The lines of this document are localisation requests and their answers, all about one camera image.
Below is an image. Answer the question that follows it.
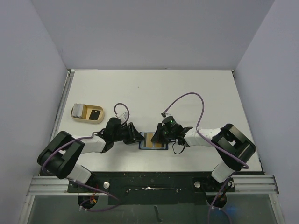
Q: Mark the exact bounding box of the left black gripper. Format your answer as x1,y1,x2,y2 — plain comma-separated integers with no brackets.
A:
113,122,144,144

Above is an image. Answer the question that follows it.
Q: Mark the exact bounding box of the gold credit card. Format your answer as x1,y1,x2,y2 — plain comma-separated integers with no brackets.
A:
155,142,165,149
141,132,154,149

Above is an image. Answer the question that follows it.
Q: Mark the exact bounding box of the blue leather card holder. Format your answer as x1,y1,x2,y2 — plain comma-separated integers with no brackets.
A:
138,132,169,150

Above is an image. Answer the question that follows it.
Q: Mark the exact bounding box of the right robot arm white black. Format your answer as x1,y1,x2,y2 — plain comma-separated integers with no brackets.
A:
151,116,256,191

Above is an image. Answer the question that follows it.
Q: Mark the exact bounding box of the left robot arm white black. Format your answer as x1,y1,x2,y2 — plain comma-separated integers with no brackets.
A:
37,118,144,192

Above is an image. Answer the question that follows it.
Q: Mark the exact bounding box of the black card in tray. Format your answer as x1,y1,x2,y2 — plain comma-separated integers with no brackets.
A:
89,110,100,120

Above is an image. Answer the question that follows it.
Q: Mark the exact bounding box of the beige oval card tray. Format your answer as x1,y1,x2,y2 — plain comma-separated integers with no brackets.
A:
70,103,105,124

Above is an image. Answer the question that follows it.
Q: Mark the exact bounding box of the stack of white cards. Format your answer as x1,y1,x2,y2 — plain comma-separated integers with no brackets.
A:
71,103,85,119

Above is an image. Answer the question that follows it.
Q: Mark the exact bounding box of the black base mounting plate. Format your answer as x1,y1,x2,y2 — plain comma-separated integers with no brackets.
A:
67,171,235,206

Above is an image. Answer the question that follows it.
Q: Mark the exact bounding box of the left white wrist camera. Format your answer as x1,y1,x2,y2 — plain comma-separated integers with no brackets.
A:
116,112,129,122

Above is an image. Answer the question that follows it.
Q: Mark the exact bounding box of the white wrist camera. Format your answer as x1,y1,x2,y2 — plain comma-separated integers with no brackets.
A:
116,112,129,122
161,112,170,118

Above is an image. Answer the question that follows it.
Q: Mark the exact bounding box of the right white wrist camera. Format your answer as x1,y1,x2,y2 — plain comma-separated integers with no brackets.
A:
161,112,170,118

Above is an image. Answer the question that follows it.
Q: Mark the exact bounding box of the black wire loop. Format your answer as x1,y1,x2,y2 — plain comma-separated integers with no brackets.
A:
172,142,186,154

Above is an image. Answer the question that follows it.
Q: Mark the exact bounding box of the aluminium left side rail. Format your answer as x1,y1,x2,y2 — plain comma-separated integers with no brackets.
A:
50,70,75,141

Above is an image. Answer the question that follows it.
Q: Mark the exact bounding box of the aluminium rail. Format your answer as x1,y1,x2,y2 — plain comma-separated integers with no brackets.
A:
50,70,75,141
27,175,279,196

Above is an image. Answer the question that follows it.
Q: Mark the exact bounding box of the aluminium front rail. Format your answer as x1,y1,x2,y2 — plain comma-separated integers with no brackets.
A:
27,175,279,196

